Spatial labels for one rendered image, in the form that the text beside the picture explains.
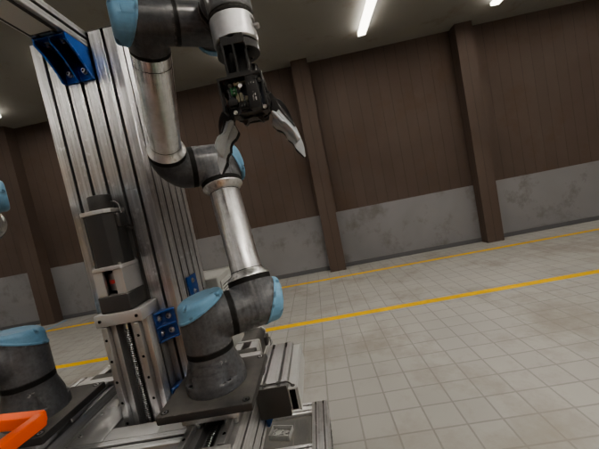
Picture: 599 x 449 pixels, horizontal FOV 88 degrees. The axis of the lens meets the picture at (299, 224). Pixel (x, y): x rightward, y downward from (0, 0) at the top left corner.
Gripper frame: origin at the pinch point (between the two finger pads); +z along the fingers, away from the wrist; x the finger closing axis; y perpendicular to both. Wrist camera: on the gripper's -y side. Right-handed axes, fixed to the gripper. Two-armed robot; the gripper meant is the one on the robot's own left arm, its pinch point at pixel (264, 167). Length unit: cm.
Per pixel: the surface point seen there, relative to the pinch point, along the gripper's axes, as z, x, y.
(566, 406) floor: 152, 127, -120
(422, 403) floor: 152, 52, -141
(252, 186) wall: -39, -103, -555
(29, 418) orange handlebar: 32, -43, 11
